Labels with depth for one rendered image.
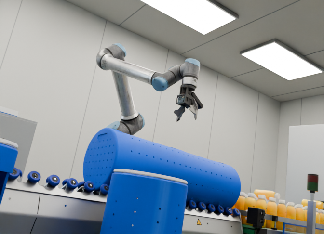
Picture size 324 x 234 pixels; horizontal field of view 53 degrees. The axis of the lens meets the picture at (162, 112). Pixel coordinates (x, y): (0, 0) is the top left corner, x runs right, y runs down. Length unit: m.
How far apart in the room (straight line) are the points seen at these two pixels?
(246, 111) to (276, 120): 0.92
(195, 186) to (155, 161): 0.29
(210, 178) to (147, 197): 0.72
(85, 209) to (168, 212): 0.37
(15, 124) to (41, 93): 1.47
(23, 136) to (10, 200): 1.83
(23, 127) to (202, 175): 1.80
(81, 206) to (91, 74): 3.52
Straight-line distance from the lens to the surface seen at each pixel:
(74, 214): 1.30
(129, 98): 2.46
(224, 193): 1.86
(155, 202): 1.09
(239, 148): 6.27
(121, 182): 1.12
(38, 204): 1.25
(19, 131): 3.01
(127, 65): 2.06
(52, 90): 4.47
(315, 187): 2.20
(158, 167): 1.50
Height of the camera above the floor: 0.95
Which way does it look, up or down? 15 degrees up
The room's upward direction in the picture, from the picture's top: 10 degrees clockwise
